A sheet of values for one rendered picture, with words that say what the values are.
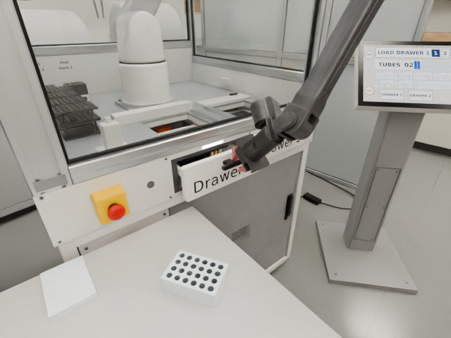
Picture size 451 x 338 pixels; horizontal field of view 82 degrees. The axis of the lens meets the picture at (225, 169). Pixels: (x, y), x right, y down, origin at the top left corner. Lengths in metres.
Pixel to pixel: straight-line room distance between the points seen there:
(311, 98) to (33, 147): 0.58
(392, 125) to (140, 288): 1.26
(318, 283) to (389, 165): 0.74
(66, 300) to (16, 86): 0.42
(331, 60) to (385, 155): 0.96
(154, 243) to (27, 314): 0.28
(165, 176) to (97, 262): 0.27
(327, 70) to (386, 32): 1.63
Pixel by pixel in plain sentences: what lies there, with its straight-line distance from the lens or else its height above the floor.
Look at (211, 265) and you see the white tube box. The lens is 0.63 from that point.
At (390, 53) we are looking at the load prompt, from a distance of 1.43.
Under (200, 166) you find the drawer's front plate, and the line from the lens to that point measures 0.73.
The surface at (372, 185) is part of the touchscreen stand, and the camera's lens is 1.60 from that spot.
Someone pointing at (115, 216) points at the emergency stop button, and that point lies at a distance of 0.67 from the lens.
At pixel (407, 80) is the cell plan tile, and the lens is 1.39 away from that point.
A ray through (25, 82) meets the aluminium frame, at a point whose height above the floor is 1.17.
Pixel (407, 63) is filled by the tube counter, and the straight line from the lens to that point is 1.43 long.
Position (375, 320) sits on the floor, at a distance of 1.64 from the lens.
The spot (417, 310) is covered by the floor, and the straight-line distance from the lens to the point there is 1.78.
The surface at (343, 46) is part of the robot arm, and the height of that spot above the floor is 1.22.
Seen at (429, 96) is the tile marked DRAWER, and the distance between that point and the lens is 1.40.
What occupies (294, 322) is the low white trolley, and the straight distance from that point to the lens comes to 0.60.
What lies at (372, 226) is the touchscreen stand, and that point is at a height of 0.23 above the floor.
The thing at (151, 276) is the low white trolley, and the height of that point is 0.76.
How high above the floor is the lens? 1.26
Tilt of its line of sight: 29 degrees down
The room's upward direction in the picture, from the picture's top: straight up
